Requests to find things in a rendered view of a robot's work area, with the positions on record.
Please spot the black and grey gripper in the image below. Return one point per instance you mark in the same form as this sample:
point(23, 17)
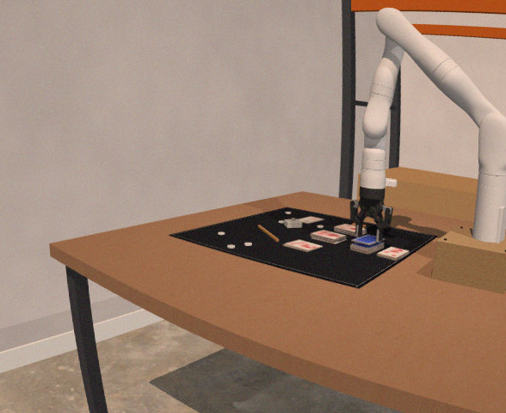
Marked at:
point(371, 208)

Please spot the white playing card with red pips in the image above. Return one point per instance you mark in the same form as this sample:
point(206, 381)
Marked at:
point(328, 234)
point(346, 227)

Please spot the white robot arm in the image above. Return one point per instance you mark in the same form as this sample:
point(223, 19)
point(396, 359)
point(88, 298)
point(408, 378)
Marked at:
point(490, 212)

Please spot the blue card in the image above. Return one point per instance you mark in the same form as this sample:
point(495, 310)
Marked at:
point(365, 246)

